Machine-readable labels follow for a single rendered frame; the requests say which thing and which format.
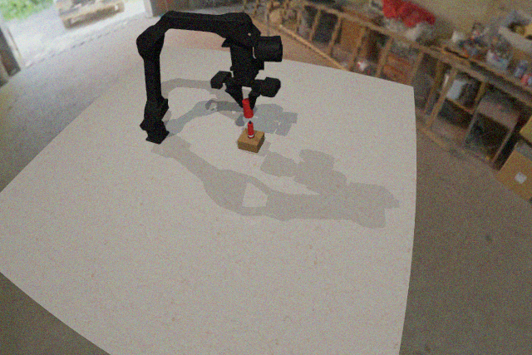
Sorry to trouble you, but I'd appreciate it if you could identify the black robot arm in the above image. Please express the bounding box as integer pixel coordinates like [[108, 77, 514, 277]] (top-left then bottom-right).
[[136, 10, 283, 145]]

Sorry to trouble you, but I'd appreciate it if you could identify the tan wooden block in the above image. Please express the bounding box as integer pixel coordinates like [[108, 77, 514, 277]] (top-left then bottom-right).
[[238, 128, 264, 153]]

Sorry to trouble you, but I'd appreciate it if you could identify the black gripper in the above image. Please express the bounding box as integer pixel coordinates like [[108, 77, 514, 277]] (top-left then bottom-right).
[[210, 59, 281, 110]]

